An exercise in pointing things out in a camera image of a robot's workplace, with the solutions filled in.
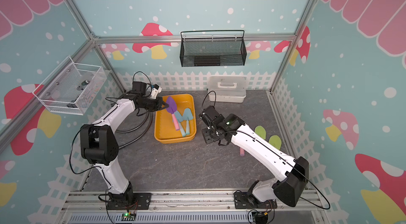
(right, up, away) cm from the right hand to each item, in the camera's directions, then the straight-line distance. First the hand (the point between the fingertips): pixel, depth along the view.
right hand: (210, 134), depth 75 cm
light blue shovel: (-15, +7, +30) cm, 34 cm away
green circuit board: (-38, -38, -2) cm, 54 cm away
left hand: (-24, +13, +16) cm, 32 cm away
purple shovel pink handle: (-22, +13, +18) cm, 31 cm away
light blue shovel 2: (-19, +5, +27) cm, 34 cm away
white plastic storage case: (+12, +25, +31) cm, 42 cm away
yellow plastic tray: (-19, +17, +37) cm, 45 cm away
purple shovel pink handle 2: (+18, -12, +12) cm, 25 cm away
